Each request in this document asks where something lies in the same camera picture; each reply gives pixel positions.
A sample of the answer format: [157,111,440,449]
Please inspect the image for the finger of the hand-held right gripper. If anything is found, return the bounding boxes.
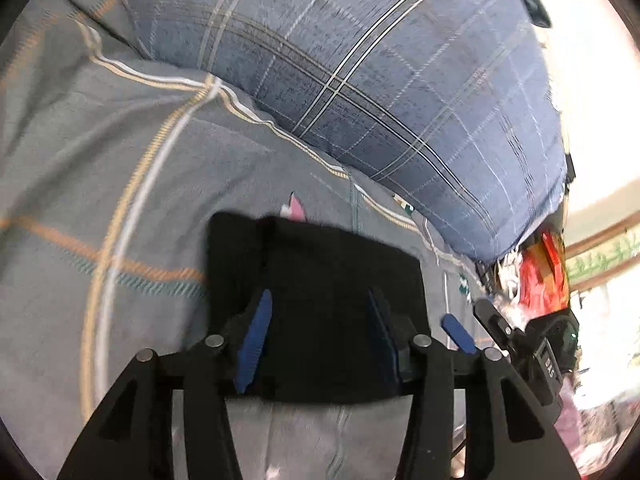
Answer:
[472,299,526,356]
[441,314,477,356]

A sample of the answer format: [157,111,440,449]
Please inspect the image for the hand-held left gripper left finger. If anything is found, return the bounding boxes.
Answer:
[57,287,273,480]

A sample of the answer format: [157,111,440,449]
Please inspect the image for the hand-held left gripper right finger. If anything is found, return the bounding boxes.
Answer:
[367,287,583,480]

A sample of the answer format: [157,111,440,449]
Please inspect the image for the black pants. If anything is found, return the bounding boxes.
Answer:
[206,211,427,406]

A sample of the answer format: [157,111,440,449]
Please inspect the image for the white plastic bag clutter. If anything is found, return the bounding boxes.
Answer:
[492,247,523,306]

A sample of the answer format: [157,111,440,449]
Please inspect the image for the red packaging pile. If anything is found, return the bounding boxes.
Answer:
[517,230,571,316]

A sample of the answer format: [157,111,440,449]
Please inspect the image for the grey printed bed sheet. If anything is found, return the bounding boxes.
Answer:
[0,0,501,480]

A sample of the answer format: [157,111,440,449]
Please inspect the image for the blue plaid pillow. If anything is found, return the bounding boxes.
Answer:
[107,0,571,263]

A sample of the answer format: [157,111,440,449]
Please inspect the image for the wooden window frame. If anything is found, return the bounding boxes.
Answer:
[562,210,640,291]

